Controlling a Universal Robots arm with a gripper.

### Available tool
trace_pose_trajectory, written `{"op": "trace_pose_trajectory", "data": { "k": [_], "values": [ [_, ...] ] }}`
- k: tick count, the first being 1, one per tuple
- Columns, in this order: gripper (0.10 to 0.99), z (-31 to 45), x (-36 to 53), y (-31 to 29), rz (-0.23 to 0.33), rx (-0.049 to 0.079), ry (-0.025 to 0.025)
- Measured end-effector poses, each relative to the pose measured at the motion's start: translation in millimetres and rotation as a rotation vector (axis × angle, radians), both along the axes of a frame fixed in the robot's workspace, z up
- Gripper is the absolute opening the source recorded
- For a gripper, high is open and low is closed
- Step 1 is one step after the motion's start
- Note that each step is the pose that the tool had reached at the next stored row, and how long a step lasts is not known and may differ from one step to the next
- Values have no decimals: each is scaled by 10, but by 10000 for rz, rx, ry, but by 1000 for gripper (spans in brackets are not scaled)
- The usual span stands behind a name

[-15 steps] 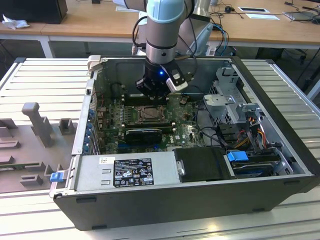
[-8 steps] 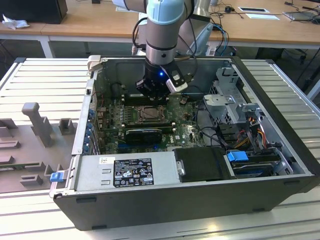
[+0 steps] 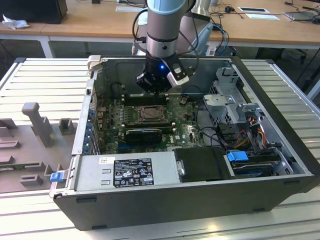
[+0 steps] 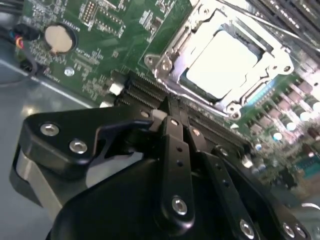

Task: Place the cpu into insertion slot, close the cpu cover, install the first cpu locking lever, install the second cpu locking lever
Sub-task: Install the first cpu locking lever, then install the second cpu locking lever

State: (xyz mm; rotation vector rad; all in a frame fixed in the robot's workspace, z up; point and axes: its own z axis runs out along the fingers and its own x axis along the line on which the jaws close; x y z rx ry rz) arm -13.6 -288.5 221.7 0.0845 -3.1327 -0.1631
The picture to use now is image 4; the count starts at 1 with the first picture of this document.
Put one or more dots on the metal socket cover frame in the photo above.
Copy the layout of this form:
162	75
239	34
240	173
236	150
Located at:
276	63

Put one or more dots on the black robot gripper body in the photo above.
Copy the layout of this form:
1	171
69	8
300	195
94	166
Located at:
112	212

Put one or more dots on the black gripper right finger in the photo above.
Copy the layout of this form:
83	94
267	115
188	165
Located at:
220	175

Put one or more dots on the silver square CPU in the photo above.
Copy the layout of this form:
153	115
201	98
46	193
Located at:
222	65

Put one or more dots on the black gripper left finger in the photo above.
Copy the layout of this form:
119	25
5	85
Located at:
176	162

